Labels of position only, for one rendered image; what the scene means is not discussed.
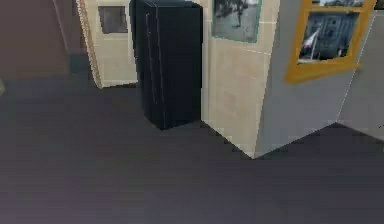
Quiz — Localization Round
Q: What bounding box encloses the black fridge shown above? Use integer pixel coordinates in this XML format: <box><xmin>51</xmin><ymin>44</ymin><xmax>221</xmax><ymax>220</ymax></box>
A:
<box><xmin>129</xmin><ymin>0</ymin><xmax>204</xmax><ymax>131</ymax></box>

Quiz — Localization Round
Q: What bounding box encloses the teal framed picture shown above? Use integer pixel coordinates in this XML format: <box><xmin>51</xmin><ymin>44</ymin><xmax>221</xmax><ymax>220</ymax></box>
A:
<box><xmin>211</xmin><ymin>0</ymin><xmax>263</xmax><ymax>44</ymax></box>

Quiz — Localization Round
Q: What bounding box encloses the yellow framed picture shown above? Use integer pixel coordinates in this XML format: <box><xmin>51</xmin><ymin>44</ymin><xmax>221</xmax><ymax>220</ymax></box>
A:
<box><xmin>283</xmin><ymin>0</ymin><xmax>378</xmax><ymax>85</ymax></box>

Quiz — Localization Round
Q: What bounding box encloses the dark grey wall picture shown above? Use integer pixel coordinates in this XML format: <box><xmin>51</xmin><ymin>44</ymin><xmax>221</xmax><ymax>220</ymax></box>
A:
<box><xmin>97</xmin><ymin>5</ymin><xmax>129</xmax><ymax>35</ymax></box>

